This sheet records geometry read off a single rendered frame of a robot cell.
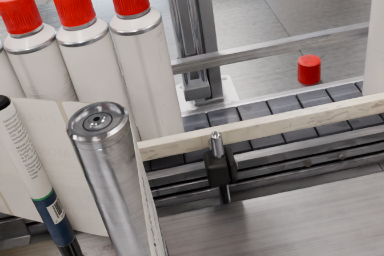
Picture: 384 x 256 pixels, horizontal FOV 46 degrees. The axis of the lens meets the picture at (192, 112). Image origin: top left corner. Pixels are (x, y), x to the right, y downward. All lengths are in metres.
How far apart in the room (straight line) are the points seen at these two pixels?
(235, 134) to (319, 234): 0.14
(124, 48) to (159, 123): 0.09
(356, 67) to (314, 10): 0.21
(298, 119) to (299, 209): 0.10
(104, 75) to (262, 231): 0.21
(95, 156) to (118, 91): 0.21
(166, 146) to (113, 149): 0.22
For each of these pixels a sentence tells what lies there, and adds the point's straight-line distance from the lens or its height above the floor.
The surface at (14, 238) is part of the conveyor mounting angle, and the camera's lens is 0.57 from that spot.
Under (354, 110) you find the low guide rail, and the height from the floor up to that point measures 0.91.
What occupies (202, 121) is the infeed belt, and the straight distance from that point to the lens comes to 0.55.
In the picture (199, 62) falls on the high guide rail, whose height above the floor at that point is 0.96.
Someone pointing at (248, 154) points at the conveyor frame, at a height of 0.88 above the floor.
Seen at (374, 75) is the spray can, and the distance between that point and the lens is 0.55.
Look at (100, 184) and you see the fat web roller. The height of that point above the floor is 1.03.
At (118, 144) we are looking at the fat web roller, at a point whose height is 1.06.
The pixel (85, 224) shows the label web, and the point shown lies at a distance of 0.41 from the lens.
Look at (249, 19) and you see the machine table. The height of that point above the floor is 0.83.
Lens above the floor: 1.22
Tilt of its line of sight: 37 degrees down
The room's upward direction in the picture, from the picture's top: 10 degrees counter-clockwise
